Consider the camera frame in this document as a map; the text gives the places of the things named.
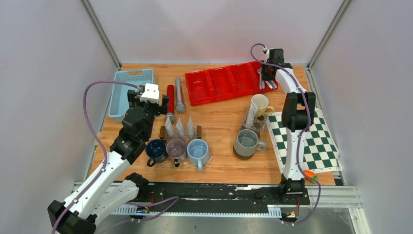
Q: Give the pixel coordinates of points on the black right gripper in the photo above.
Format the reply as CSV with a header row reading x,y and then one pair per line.
x,y
265,77

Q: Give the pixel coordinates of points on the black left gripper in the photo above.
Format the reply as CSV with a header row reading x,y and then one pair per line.
x,y
161,109

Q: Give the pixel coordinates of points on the grey toothpaste tube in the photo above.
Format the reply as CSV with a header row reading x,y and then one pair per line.
x,y
180,128

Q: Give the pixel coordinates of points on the dark blue mug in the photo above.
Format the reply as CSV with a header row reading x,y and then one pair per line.
x,y
156,151

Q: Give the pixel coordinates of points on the cream yellow mug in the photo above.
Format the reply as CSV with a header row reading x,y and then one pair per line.
x,y
261,104

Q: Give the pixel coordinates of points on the purple grey mug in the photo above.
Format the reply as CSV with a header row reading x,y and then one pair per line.
x,y
176,149

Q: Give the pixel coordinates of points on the clear textured plastic sheet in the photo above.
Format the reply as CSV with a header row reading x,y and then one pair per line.
x,y
257,126

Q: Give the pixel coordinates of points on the light blue mug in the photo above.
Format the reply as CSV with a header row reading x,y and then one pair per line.
x,y
198,153

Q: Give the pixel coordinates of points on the grey green mug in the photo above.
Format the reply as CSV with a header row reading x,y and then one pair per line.
x,y
246,144

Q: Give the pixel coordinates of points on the white toothbrush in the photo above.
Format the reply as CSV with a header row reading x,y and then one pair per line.
x,y
261,82

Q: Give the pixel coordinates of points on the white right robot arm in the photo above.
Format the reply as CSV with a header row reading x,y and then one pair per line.
x,y
297,117

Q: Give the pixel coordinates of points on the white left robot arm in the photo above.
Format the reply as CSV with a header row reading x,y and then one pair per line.
x,y
90,204

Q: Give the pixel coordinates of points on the brown oval wooden tray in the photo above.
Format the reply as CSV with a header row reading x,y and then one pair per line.
x,y
247,141

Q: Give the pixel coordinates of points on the red glitter microphone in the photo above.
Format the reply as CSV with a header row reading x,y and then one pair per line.
x,y
170,112

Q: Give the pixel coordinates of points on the light blue plastic basket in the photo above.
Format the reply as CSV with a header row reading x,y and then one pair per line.
x,y
119,101

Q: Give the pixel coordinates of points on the silver microphone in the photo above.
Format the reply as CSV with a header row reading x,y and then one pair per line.
x,y
180,106

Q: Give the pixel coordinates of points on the red bin with clear sheet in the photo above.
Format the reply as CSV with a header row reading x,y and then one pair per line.
x,y
222,85

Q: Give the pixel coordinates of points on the green white chessboard mat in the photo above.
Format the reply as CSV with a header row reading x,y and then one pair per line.
x,y
320,151

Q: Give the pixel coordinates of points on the orange green tape roll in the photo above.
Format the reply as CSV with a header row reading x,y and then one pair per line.
x,y
310,176

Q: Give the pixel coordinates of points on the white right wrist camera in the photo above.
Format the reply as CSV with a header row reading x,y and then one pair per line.
x,y
266,52

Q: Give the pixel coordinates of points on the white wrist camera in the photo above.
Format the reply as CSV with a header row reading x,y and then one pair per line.
x,y
151,93
266,52

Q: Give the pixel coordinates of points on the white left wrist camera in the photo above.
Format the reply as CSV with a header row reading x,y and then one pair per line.
x,y
151,93

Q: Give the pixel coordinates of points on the aluminium corner frame post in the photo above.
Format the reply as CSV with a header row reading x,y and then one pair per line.
x,y
329,32

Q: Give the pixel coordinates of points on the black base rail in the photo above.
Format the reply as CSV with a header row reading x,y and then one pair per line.
x,y
217,198

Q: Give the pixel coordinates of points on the left aluminium frame post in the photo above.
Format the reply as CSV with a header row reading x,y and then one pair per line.
x,y
101,32

